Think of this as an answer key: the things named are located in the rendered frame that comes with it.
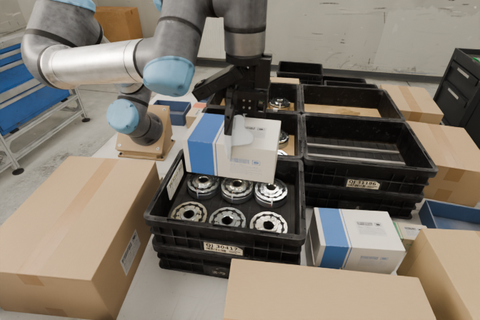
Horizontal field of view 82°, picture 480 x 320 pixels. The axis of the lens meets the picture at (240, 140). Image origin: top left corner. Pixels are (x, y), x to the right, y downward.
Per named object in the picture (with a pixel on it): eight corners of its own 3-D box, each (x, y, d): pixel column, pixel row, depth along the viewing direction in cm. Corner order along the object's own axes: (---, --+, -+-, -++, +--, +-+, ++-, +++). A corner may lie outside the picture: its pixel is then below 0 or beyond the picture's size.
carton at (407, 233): (345, 243, 88) (349, 231, 84) (342, 228, 93) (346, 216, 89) (426, 254, 85) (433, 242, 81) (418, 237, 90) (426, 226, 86)
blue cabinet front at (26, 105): (1, 136, 207) (-42, 62, 175) (69, 95, 265) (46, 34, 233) (5, 136, 206) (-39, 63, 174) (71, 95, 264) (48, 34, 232)
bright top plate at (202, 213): (164, 228, 74) (164, 226, 74) (178, 201, 82) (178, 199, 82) (201, 234, 72) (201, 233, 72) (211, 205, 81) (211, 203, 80)
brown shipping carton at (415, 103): (430, 143, 133) (443, 114, 124) (381, 137, 137) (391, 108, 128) (413, 113, 157) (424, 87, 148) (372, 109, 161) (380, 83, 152)
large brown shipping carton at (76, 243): (115, 322, 69) (91, 280, 58) (3, 311, 72) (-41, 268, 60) (165, 202, 102) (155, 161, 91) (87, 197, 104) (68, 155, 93)
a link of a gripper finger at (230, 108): (229, 135, 53) (235, 90, 53) (221, 134, 53) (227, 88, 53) (234, 136, 57) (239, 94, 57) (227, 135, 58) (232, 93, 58)
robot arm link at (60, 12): (125, 106, 114) (8, 30, 60) (134, 73, 116) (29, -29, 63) (153, 111, 112) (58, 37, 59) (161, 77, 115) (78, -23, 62)
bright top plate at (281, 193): (254, 201, 82) (254, 200, 82) (254, 178, 90) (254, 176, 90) (288, 202, 82) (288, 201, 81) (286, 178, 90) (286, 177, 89)
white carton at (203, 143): (186, 171, 64) (181, 139, 58) (202, 142, 73) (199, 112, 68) (273, 183, 60) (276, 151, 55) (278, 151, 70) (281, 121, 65)
